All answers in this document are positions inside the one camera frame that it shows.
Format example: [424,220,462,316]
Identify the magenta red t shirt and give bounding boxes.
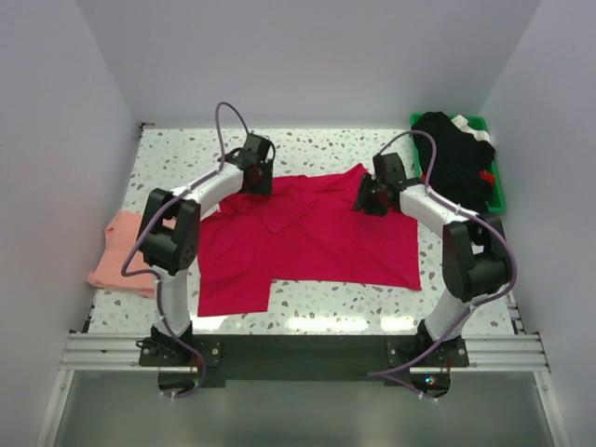
[197,164,421,317]

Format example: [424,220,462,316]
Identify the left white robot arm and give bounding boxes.
[137,133,276,365]

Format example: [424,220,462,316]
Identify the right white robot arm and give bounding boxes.
[353,153,515,366]

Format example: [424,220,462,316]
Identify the black t shirt in bin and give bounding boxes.
[411,112,495,213]

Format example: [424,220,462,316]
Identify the red garment in bin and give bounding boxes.
[480,170,495,186]

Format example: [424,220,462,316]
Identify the white garment in bin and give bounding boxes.
[451,115,492,143]

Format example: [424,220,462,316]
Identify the green plastic bin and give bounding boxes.
[410,113,506,213]

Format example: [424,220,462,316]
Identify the folded peach t shirt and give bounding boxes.
[87,210,155,298]

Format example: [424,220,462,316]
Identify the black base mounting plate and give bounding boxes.
[138,332,469,390]

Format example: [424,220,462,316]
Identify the aluminium rail frame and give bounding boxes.
[34,297,572,447]

